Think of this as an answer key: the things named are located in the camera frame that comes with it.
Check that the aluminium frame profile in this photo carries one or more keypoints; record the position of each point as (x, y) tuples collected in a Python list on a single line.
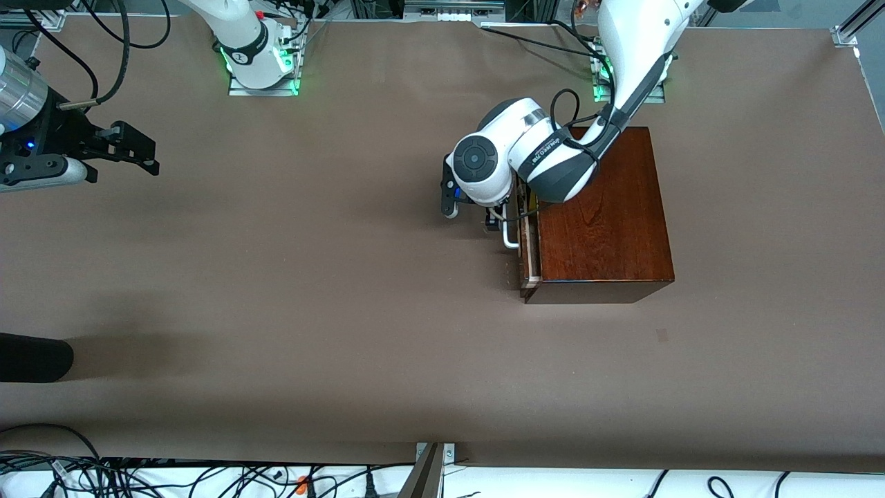
[(847, 34), (48, 19)]

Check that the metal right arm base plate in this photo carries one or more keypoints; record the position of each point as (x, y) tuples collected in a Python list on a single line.
[(238, 88)]

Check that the black rounded object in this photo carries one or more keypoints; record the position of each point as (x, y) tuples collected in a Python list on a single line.
[(34, 357)]

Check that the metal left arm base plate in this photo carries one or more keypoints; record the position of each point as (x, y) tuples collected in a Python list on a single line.
[(660, 97)]

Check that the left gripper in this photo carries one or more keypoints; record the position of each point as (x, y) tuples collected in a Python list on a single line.
[(492, 216)]

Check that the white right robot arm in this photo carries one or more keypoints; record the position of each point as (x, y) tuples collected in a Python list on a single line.
[(249, 48)]

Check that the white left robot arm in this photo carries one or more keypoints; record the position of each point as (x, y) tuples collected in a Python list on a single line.
[(525, 152)]

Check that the aluminium strut bracket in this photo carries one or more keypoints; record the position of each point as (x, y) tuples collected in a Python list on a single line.
[(422, 477)]

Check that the dark wooden cabinet box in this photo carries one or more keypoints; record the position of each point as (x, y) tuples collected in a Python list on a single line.
[(601, 221)]

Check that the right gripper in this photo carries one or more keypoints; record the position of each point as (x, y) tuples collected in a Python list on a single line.
[(61, 133)]

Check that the white power strip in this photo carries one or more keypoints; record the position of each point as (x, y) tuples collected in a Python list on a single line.
[(453, 10)]

